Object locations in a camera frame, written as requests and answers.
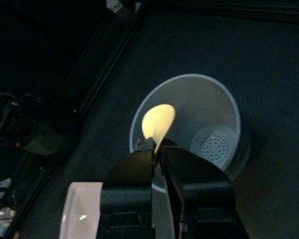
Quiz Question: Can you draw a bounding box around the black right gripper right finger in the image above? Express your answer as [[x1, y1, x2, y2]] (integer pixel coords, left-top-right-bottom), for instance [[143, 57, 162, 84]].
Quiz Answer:
[[159, 138, 252, 239]]

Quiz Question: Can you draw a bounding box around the black aluminium frame rail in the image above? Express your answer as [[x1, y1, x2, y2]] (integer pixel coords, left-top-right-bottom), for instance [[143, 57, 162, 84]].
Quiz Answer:
[[58, 6, 150, 116]]

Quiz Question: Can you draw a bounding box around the yellow potato chip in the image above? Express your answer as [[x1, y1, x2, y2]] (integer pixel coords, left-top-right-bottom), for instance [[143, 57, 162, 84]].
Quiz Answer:
[[141, 104, 178, 154]]

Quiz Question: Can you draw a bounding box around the grey perforated bowl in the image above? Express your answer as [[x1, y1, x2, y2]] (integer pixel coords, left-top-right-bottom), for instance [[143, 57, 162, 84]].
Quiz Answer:
[[129, 73, 253, 194]]

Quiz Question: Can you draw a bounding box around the pink translucent container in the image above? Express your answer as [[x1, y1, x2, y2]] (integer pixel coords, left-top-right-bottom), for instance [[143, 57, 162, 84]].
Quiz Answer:
[[59, 181, 105, 239]]

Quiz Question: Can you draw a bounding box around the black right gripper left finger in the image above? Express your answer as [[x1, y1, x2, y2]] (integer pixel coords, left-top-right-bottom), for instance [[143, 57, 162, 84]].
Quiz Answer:
[[96, 137, 158, 239]]

